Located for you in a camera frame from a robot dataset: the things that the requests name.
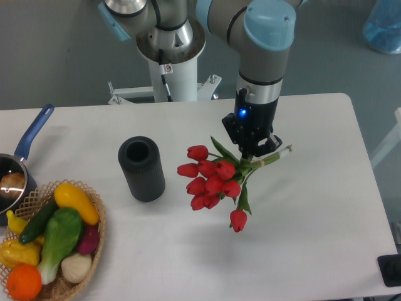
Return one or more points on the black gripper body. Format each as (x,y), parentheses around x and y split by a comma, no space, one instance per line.
(250,122)

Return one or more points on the red tulip bouquet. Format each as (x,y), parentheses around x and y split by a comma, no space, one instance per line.
(218,176)

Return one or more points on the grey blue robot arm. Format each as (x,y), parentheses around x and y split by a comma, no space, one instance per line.
(261,32)

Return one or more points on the dark grey ribbed vase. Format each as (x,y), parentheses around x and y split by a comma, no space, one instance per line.
(139,158)

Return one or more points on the blue transparent container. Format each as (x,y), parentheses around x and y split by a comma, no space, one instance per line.
(382,28)

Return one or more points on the black device at edge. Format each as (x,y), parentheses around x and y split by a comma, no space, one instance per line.
(390,269)

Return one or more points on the purple red onion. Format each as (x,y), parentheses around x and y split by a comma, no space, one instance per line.
(89,241)

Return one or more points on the yellow squash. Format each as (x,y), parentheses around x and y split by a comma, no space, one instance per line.
(69,196)

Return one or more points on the green bok choy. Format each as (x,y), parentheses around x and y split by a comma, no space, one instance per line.
(61,235)

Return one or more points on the white garlic bulb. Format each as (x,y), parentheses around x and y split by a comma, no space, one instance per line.
(76,267)

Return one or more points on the green cucumber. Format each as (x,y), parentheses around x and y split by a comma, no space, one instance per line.
(37,223)

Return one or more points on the woven wicker basket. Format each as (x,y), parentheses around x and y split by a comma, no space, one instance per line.
(60,288)

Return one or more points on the brown bread roll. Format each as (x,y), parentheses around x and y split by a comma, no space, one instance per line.
(12,185)

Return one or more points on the yellow banana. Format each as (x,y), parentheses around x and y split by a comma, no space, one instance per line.
(15,223)

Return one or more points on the yellow bell pepper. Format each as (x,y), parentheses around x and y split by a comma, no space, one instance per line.
(14,254)

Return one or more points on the orange fruit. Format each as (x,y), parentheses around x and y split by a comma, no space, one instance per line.
(24,282)

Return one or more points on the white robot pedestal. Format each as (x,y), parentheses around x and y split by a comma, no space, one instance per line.
(172,58)

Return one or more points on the white frame at right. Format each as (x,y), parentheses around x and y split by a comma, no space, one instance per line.
(387,143)

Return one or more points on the blue handled saucepan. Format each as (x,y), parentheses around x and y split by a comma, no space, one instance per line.
(11,163)

